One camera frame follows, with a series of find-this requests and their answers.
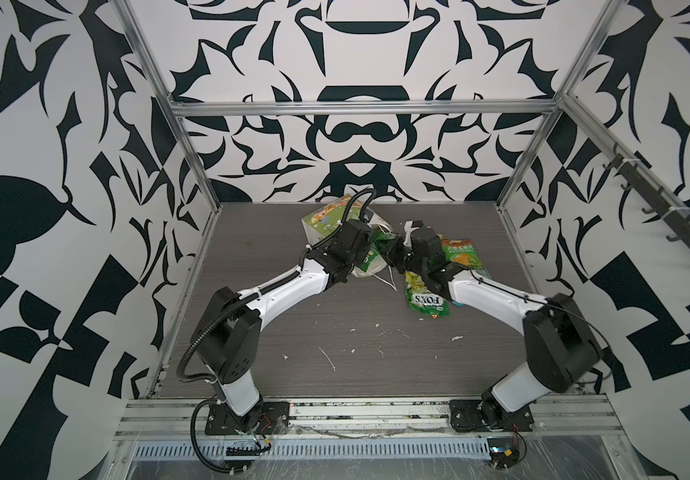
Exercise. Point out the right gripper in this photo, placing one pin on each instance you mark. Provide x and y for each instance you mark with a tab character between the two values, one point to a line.
391	254

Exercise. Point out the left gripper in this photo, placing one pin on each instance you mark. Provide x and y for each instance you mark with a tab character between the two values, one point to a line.
363	253

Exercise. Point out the white floral paper bag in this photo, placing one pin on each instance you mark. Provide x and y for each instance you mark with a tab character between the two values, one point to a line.
344	229

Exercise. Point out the green Fox's candy packet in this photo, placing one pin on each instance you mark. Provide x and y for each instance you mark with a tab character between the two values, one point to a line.
421	299

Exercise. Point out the green snack packet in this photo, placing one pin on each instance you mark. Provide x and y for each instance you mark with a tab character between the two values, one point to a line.
462	251

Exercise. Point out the green barcode candy packet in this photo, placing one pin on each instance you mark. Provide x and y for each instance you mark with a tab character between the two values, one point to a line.
358	272

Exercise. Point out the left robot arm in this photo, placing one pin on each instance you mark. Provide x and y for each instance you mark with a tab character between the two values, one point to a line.
224	345

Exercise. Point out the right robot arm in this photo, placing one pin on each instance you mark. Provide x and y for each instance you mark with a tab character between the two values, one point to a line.
559	344

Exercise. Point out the small electronics board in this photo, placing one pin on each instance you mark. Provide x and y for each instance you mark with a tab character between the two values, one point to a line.
506	452

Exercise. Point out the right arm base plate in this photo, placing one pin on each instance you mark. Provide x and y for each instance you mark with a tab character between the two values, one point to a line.
468	416

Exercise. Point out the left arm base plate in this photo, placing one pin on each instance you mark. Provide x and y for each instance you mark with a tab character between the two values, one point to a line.
249	417

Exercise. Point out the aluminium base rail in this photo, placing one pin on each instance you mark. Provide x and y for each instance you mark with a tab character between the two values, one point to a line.
350	417

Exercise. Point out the white slotted cable duct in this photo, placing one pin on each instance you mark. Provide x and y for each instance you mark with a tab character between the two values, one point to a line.
287	449

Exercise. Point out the black wall hook rack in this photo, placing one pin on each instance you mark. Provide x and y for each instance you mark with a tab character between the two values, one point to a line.
661	203

